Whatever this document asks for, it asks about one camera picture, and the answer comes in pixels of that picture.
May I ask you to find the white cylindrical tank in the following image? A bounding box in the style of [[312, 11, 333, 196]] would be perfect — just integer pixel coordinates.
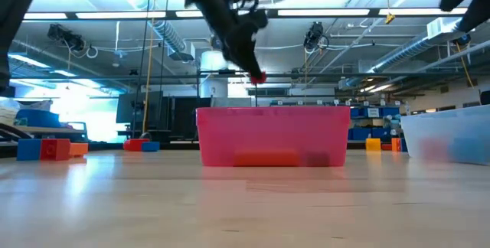
[[200, 50, 230, 99]]

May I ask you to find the black ceiling-mounted device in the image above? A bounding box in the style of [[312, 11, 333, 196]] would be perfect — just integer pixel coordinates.
[[303, 21, 330, 52], [46, 24, 86, 53]]

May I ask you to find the red translucent plastic bin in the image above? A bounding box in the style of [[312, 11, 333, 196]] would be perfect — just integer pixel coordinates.
[[195, 105, 351, 168]]

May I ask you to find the black cabinet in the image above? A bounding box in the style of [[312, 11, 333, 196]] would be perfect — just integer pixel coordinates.
[[116, 90, 212, 142]]

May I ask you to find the clear frosted plastic bin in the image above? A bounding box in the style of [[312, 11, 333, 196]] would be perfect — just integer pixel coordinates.
[[400, 103, 490, 165]]

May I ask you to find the large blue block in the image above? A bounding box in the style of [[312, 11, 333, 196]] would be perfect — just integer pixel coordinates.
[[446, 135, 490, 163]]

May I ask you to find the shelf with blue bins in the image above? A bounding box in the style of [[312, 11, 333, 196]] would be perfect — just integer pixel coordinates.
[[348, 100, 402, 142]]

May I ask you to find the grey workbench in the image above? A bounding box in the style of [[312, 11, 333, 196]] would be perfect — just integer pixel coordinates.
[[0, 122, 88, 144]]

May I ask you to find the blue covered object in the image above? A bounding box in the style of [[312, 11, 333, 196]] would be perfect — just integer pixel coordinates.
[[15, 109, 61, 129]]

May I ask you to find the white bag pile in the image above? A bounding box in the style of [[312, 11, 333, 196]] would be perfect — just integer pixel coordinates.
[[0, 98, 54, 126]]

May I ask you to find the large silver air duct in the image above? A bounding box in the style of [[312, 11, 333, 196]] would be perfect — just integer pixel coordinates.
[[338, 16, 490, 90]]

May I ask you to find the silver spiral air duct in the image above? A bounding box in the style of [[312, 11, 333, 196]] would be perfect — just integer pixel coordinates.
[[149, 20, 195, 62]]

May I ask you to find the yellow hanging cord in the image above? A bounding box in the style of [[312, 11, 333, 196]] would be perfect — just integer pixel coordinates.
[[141, 0, 158, 134]]

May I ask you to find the white cable coil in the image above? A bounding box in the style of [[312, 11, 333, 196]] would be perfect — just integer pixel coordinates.
[[84, 44, 100, 60]]

